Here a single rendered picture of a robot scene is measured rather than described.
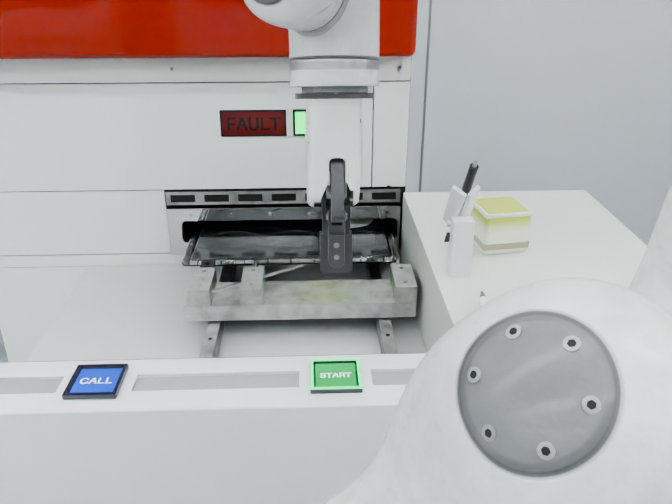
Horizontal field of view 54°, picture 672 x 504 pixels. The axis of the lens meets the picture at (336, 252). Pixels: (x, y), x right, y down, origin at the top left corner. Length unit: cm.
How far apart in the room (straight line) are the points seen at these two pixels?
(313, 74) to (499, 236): 50
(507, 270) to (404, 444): 67
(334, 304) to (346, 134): 49
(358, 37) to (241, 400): 38
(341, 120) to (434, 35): 214
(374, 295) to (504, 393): 81
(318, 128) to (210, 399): 31
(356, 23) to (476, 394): 40
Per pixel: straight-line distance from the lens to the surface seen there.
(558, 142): 296
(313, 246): 120
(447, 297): 90
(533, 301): 29
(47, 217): 137
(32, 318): 148
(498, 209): 102
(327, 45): 61
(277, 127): 122
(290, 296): 107
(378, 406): 71
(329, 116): 60
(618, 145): 306
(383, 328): 104
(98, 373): 79
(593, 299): 29
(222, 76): 121
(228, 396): 73
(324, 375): 74
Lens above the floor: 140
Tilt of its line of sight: 25 degrees down
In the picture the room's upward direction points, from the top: straight up
